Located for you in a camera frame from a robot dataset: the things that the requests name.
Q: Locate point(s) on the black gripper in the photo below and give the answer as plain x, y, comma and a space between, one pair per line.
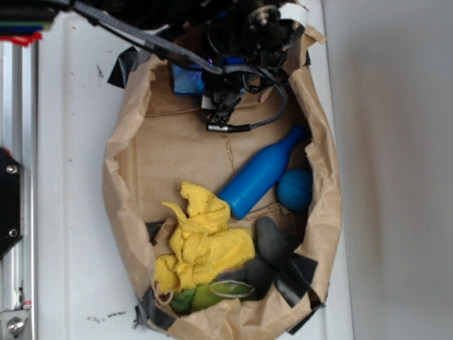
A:
252, 39

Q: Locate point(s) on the blue sponge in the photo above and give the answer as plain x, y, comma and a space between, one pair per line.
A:
186, 82

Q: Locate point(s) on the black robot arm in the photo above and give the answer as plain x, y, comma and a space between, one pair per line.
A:
170, 28

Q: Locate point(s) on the blue plastic bottle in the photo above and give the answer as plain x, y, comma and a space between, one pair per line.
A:
260, 174

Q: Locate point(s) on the blue textured ball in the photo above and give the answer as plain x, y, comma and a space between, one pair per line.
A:
294, 190

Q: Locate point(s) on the yellow knitted cloth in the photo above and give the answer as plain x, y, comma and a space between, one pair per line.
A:
203, 244

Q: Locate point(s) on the green toy with band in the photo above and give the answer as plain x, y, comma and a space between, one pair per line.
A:
208, 295

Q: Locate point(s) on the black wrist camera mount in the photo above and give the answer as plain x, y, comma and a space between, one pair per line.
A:
218, 106

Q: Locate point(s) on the aluminium frame rail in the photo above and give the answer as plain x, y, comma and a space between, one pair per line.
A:
18, 135

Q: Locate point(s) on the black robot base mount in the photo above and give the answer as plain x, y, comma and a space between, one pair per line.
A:
11, 202

